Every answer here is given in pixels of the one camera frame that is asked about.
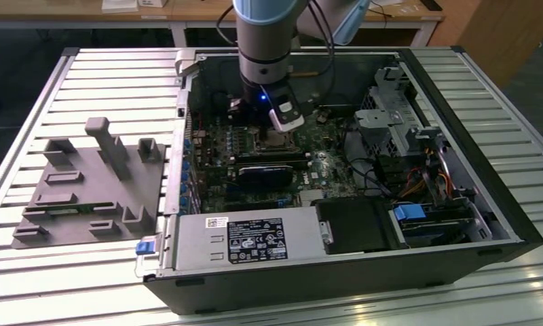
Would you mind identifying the black open PC case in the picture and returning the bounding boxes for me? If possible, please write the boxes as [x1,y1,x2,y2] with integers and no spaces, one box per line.
[142,46,543,315]

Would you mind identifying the yellow red wire bundle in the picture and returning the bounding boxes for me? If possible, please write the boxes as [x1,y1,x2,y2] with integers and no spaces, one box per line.
[398,162,454,201]

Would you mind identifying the blue disk carrier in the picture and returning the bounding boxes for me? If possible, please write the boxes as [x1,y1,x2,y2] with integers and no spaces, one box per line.
[391,202,429,225]

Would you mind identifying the grey parts rack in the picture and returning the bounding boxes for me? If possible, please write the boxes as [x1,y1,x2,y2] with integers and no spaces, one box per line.
[9,116,172,251]

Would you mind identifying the metal socket cover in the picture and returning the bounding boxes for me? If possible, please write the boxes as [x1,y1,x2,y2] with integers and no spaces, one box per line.
[253,127,301,152]

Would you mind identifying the wooden desk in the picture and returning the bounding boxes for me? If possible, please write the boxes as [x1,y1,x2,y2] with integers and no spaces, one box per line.
[0,0,445,47]

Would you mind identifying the RAM slot white clips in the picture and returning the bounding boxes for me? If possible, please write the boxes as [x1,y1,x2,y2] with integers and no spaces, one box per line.
[237,154,310,159]

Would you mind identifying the black hard disk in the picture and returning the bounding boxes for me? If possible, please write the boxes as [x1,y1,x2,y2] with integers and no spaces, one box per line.
[398,217,475,248]

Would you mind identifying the black drive bay box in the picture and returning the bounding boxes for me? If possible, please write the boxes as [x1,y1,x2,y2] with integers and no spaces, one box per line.
[310,196,401,255]

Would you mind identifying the light grey case latch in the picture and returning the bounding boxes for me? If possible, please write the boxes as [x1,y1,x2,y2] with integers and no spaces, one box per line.
[174,49,208,77]

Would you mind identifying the plain white box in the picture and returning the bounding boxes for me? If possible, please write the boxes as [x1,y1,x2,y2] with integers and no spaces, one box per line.
[101,0,137,13]

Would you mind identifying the black graphics card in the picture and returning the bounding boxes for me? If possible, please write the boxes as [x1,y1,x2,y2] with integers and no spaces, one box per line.
[234,162,295,187]

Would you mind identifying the black cable in case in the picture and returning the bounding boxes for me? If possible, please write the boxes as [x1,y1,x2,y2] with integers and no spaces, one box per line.
[347,156,395,201]

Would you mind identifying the grey power supply unit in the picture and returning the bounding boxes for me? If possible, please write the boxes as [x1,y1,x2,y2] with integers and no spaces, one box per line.
[156,206,331,272]

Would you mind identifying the green motherboard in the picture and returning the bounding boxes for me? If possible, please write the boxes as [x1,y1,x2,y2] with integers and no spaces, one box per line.
[189,107,361,213]

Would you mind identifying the wooden cabinet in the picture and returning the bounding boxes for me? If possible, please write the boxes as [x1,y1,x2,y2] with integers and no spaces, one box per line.
[427,0,543,88]

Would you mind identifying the grey metal drive cage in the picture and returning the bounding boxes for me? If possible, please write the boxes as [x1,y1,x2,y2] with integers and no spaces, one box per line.
[353,66,449,160]

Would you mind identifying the silver chipset heatsink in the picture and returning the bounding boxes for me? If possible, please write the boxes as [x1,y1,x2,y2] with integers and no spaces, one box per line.
[299,189,327,206]

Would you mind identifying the CPU socket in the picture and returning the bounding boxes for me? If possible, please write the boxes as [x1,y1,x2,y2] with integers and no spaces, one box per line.
[248,124,302,156]

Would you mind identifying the green RAM stick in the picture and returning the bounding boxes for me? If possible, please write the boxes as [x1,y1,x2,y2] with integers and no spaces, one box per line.
[44,202,114,215]

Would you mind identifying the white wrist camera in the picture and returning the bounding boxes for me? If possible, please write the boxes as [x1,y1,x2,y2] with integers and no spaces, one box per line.
[269,86,307,132]

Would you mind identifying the blue case latch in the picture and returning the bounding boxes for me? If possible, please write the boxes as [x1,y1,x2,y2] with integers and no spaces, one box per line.
[134,239,157,255]

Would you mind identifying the silver CPU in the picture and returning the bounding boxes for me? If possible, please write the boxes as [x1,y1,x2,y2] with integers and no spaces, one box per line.
[265,130,295,149]

